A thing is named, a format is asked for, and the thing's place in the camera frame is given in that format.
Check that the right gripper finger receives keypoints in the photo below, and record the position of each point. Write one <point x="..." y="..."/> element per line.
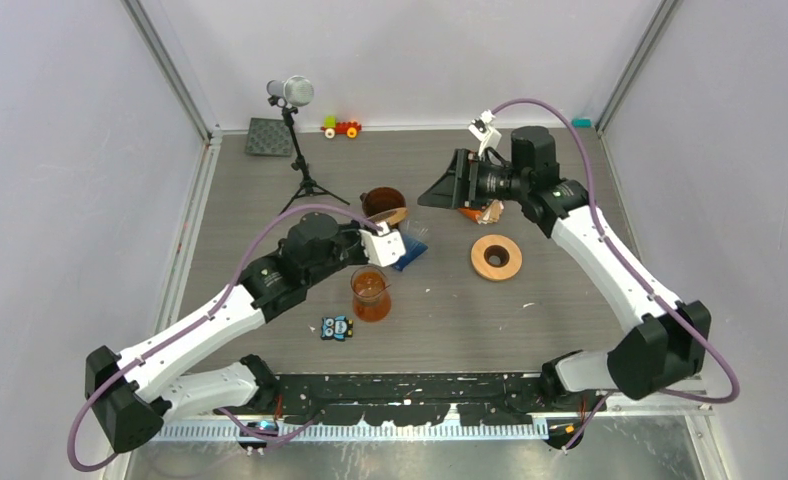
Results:
<point x="449" y="192"/>
<point x="465" y="164"/>

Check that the amber glass carafe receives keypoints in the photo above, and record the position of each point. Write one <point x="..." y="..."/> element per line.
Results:
<point x="371" y="298"/>

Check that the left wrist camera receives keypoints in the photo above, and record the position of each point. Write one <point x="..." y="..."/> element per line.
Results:
<point x="383" y="247"/>

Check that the clear glass dripper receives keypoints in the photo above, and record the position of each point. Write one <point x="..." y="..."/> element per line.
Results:
<point x="413" y="231"/>

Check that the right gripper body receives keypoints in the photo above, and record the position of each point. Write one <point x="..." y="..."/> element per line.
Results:
<point x="502" y="183"/>

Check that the colourful toy car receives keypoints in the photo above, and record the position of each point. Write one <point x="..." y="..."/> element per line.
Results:
<point x="332" y="127"/>

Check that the wooden ring stand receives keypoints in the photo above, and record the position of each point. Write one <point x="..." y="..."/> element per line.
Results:
<point x="496" y="257"/>

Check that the dark grey studded plate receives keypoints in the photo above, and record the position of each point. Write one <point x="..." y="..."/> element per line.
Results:
<point x="268" y="138"/>

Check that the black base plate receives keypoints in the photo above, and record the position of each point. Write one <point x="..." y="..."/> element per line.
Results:
<point x="478" y="399"/>

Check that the blue owl sticker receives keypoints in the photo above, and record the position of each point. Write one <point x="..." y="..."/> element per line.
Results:
<point x="338" y="328"/>

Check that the teal block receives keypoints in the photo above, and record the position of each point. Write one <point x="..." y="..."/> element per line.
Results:
<point x="582" y="123"/>

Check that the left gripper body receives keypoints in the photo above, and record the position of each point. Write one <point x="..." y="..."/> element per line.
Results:
<point x="349" y="249"/>

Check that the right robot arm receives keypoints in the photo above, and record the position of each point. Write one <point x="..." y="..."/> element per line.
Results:
<point x="663" y="334"/>

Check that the orange coffee filter box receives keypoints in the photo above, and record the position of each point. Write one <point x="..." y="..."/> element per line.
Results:
<point x="490" y="214"/>

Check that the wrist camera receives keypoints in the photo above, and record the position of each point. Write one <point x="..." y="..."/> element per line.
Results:
<point x="483" y="130"/>
<point x="383" y="247"/>

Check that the blue plastic dripper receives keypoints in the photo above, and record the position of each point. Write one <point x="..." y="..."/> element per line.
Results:
<point x="414" y="248"/>

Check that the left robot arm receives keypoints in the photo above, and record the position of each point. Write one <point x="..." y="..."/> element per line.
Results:
<point x="133" y="393"/>

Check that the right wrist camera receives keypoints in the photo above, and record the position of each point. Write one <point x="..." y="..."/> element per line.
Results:
<point x="483" y="130"/>

